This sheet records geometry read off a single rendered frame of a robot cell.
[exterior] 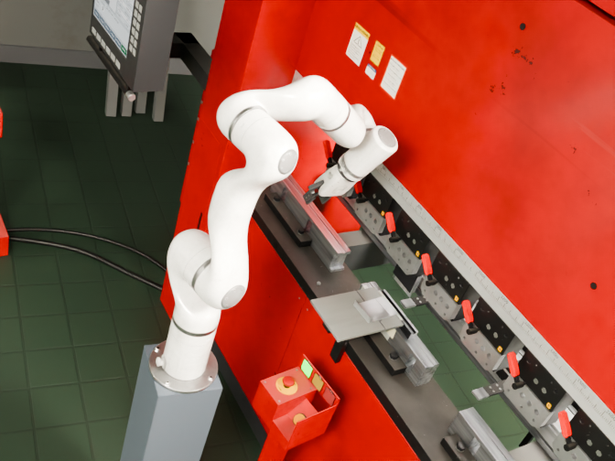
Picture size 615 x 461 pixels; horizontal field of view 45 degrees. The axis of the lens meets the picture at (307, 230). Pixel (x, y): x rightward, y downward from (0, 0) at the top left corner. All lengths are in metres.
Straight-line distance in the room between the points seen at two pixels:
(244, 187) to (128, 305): 2.08
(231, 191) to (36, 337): 1.96
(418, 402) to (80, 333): 1.68
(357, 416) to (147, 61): 1.41
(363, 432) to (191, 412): 0.68
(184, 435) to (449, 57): 1.31
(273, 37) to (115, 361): 1.58
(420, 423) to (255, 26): 1.41
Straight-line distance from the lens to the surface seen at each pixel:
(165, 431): 2.17
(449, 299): 2.24
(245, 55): 2.70
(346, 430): 2.65
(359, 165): 1.98
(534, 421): 2.13
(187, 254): 1.82
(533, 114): 1.97
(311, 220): 2.80
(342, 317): 2.39
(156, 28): 2.64
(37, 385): 3.31
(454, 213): 2.18
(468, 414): 2.36
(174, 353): 2.00
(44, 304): 3.62
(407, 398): 2.44
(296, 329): 2.78
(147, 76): 2.72
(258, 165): 1.58
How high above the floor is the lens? 2.59
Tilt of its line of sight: 36 degrees down
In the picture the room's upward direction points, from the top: 20 degrees clockwise
